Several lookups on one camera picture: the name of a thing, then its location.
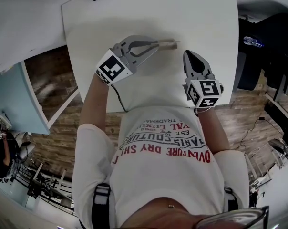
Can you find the workbench with wooden legs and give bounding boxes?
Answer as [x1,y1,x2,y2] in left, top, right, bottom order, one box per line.
[24,167,76,216]

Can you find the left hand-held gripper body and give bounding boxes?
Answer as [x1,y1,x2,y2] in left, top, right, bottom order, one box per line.
[95,42,138,87]

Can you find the grey chair base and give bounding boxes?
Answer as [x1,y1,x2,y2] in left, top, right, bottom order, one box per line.
[268,138,288,166]

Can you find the black harness strap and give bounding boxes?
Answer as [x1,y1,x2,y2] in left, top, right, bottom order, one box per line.
[223,186,240,212]
[91,182,112,229]

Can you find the person's right forearm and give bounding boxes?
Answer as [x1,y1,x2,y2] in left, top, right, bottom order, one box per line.
[197,107,231,153]

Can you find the light blue table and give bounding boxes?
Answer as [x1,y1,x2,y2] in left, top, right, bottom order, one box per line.
[0,62,51,136]

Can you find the black left harness strap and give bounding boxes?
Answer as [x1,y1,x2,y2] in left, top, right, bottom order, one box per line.
[91,182,112,229]

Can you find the person's eyeglasses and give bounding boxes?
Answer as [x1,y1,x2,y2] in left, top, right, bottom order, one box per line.
[195,205,270,229]

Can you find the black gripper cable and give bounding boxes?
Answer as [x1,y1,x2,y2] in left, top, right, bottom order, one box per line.
[110,84,128,114]

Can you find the black right harness strap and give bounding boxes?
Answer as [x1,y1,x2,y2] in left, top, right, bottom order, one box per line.
[223,186,240,212]

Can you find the person's left forearm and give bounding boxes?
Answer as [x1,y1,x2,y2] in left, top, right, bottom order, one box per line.
[80,74,109,135]

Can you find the black mesh office chair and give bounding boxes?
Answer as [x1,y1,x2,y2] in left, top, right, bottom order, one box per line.
[236,12,288,103]

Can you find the white printed t-shirt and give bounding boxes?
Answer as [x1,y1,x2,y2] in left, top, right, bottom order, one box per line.
[72,105,251,229]

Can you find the clear water bottle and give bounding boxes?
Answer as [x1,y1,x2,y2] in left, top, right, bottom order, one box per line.
[243,35,264,48]

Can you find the white table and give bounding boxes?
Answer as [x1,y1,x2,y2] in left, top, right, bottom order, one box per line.
[61,0,240,114]

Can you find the long white desk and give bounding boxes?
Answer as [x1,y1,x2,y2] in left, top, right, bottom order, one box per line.
[0,0,121,81]

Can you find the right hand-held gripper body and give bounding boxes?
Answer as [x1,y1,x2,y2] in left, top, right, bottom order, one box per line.
[183,73,224,110]

